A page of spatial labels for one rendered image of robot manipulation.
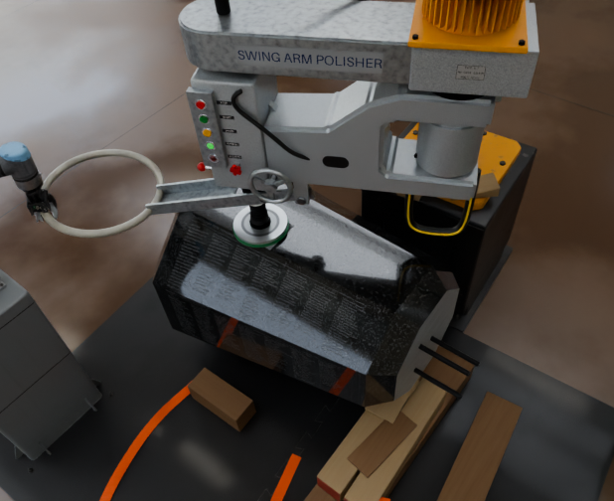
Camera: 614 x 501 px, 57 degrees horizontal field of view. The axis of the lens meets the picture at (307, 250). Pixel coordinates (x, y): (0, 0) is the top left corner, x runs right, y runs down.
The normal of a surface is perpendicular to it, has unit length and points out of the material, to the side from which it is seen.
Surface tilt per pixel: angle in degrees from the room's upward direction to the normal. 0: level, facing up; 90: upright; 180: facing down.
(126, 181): 0
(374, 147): 90
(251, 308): 45
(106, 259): 0
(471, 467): 0
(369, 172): 90
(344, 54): 90
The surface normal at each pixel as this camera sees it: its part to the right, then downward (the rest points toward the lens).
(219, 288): -0.44, 0.00
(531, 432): -0.06, -0.65
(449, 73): -0.22, 0.75
